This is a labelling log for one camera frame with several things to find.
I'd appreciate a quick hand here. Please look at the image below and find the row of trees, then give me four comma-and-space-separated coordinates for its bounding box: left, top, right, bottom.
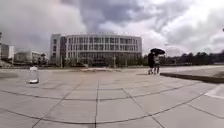
141, 50, 224, 66

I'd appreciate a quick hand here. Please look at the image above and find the person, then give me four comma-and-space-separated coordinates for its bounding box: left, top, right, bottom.
153, 54, 162, 75
147, 47, 166, 75

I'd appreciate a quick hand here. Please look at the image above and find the grey stone slab plaza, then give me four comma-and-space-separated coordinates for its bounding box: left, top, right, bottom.
0, 64, 224, 128

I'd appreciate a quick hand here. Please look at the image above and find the low pale building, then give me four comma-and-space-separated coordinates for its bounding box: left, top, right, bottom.
14, 50, 43, 65

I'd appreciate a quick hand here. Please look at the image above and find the white bollard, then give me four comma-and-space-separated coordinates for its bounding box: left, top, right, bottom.
27, 66, 40, 85

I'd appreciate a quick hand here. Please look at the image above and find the dark stone kerb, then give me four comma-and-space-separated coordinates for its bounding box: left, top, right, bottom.
159, 71, 224, 85

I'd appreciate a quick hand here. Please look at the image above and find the white multi-storey building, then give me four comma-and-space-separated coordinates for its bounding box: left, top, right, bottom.
49, 32, 143, 67

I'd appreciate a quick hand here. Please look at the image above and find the grey building with balconies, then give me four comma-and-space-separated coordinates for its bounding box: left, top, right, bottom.
0, 43, 16, 61

